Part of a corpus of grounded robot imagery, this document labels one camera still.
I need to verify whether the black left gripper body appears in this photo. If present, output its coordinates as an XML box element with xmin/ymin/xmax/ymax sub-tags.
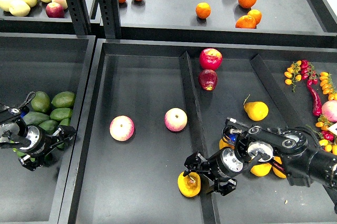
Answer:
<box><xmin>22</xmin><ymin>126</ymin><xmax>55</xmax><ymax>165</ymax></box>

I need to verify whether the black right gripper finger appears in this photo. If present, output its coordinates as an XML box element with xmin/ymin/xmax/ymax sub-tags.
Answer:
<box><xmin>183</xmin><ymin>151</ymin><xmax>210</xmax><ymax>178</ymax></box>
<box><xmin>206</xmin><ymin>179</ymin><xmax>237</xmax><ymax>196</ymax></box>

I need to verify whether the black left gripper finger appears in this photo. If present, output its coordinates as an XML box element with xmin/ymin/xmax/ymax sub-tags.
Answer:
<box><xmin>51</xmin><ymin>125</ymin><xmax>77</xmax><ymax>149</ymax></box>
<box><xmin>18</xmin><ymin>154</ymin><xmax>44</xmax><ymax>171</ymax></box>

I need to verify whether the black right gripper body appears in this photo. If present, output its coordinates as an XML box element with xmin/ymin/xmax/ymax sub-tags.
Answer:
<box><xmin>205</xmin><ymin>147</ymin><xmax>243</xmax><ymax>182</ymax></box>

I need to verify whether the yellow pear with brown stem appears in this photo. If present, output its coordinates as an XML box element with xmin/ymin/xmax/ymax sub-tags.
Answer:
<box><xmin>177</xmin><ymin>172</ymin><xmax>201</xmax><ymax>198</ymax></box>

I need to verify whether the dark green avocado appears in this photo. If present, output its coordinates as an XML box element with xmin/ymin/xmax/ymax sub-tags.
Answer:
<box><xmin>13</xmin><ymin>148</ymin><xmax>26</xmax><ymax>157</ymax></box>

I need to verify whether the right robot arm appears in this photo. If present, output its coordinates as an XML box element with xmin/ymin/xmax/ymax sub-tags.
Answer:
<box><xmin>183</xmin><ymin>118</ymin><xmax>336</xmax><ymax>203</ymax></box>

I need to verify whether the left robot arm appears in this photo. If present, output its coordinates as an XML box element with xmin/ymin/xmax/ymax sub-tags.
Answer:
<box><xmin>1</xmin><ymin>91</ymin><xmax>77</xmax><ymax>171</ymax></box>

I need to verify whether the green avocado upright right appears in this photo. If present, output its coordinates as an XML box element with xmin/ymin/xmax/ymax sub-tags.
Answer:
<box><xmin>57</xmin><ymin>118</ymin><xmax>71</xmax><ymax>150</ymax></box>

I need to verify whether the green avocado centre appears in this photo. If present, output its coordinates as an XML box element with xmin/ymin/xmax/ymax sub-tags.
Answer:
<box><xmin>38</xmin><ymin>120</ymin><xmax>58</xmax><ymax>134</ymax></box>

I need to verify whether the green avocado second row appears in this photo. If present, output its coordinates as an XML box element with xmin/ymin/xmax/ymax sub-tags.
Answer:
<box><xmin>50</xmin><ymin>108</ymin><xmax>73</xmax><ymax>121</ymax></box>

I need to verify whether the yellow pear brown end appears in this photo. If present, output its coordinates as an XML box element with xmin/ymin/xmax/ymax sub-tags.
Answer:
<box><xmin>219</xmin><ymin>139</ymin><xmax>235</xmax><ymax>149</ymax></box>

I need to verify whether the green avocado long left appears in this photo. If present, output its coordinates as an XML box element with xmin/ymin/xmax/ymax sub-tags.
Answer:
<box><xmin>23</xmin><ymin>111</ymin><xmax>50</xmax><ymax>126</ymax></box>

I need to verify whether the green avocado top right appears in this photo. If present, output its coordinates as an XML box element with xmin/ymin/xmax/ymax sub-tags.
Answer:
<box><xmin>51</xmin><ymin>91</ymin><xmax>76</xmax><ymax>108</ymax></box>

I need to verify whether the green avocado top left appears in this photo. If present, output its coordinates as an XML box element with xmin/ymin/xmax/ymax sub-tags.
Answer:
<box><xmin>31</xmin><ymin>91</ymin><xmax>51</xmax><ymax>113</ymax></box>

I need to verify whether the yellow pear lower left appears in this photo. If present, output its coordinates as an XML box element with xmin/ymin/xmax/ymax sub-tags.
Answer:
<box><xmin>250</xmin><ymin>163</ymin><xmax>272</xmax><ymax>177</ymax></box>

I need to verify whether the yellow pear lower right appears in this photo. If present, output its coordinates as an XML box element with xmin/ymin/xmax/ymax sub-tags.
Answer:
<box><xmin>272</xmin><ymin>157</ymin><xmax>286</xmax><ymax>179</ymax></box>

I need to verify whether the pink apple centre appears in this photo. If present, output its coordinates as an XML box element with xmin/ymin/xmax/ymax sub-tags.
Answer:
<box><xmin>164</xmin><ymin>108</ymin><xmax>187</xmax><ymax>132</ymax></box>

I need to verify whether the pink apple left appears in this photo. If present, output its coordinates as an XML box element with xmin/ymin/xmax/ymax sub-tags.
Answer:
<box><xmin>110</xmin><ymin>115</ymin><xmax>135</xmax><ymax>141</ymax></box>

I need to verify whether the black centre tray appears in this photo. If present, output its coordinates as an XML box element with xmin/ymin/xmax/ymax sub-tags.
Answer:
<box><xmin>60</xmin><ymin>39</ymin><xmax>336</xmax><ymax>223</ymax></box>

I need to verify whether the dark red apple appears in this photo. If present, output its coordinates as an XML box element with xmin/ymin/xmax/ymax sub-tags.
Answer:
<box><xmin>198</xmin><ymin>69</ymin><xmax>218</xmax><ymax>91</ymax></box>

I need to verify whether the bright red apple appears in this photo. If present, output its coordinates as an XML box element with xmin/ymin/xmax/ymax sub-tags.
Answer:
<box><xmin>199</xmin><ymin>48</ymin><xmax>223</xmax><ymax>71</ymax></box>

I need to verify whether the mixed cherry tomatoes lower right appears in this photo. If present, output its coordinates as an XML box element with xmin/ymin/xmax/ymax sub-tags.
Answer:
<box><xmin>315</xmin><ymin>115</ymin><xmax>336</xmax><ymax>155</ymax></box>

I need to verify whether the red chili pepper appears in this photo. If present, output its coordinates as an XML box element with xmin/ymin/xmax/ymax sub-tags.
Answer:
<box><xmin>306</xmin><ymin>80</ymin><xmax>322</xmax><ymax>116</ymax></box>

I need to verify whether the black upper left shelf tray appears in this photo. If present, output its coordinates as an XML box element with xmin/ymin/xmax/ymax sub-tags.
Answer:
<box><xmin>1</xmin><ymin>0</ymin><xmax>99</xmax><ymax>35</ymax></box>

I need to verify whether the black shelf tray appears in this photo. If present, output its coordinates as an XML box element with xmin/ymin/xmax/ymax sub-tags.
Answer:
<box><xmin>1</xmin><ymin>0</ymin><xmax>99</xmax><ymax>35</ymax></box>
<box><xmin>119</xmin><ymin>0</ymin><xmax>336</xmax><ymax>48</ymax></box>

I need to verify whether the orange cherry tomato vine left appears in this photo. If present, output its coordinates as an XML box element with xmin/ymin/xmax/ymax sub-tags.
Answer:
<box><xmin>284</xmin><ymin>61</ymin><xmax>302</xmax><ymax>92</ymax></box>

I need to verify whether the orange cherry tomato vine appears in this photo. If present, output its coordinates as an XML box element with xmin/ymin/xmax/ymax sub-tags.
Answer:
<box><xmin>284</xmin><ymin>61</ymin><xmax>302</xmax><ymax>92</ymax></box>
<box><xmin>319</xmin><ymin>72</ymin><xmax>336</xmax><ymax>101</ymax></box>

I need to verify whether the white label card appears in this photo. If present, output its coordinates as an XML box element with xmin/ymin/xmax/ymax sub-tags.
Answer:
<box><xmin>328</xmin><ymin>123</ymin><xmax>337</xmax><ymax>135</ymax></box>

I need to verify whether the red apple on shelf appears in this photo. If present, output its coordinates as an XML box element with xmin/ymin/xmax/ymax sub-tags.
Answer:
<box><xmin>45</xmin><ymin>2</ymin><xmax>65</xmax><ymax>18</ymax></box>

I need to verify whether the pink peach right edge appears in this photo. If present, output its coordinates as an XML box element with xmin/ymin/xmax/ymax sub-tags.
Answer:
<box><xmin>322</xmin><ymin>100</ymin><xmax>337</xmax><ymax>122</ymax></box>

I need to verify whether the red cherry tomato vine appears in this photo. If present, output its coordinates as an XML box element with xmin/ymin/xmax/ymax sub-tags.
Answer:
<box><xmin>300</xmin><ymin>60</ymin><xmax>318</xmax><ymax>85</ymax></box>

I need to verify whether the yellow apple front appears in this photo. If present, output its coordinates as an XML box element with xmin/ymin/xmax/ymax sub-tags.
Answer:
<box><xmin>8</xmin><ymin>0</ymin><xmax>31</xmax><ymax>17</ymax></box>

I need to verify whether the orange cherry tomato vine right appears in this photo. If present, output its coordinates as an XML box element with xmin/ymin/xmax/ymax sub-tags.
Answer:
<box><xmin>319</xmin><ymin>72</ymin><xmax>336</xmax><ymax>101</ymax></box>

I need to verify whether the black perforated post left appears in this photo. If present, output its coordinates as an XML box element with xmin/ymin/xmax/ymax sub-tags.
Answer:
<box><xmin>66</xmin><ymin>0</ymin><xmax>91</xmax><ymax>35</ymax></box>

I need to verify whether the black perforated post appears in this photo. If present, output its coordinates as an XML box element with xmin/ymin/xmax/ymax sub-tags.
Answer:
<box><xmin>66</xmin><ymin>0</ymin><xmax>91</xmax><ymax>35</ymax></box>
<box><xmin>98</xmin><ymin>0</ymin><xmax>122</xmax><ymax>40</ymax></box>

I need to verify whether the black perforated post right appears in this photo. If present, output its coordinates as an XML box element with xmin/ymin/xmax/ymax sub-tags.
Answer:
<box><xmin>98</xmin><ymin>0</ymin><xmax>122</xmax><ymax>40</ymax></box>

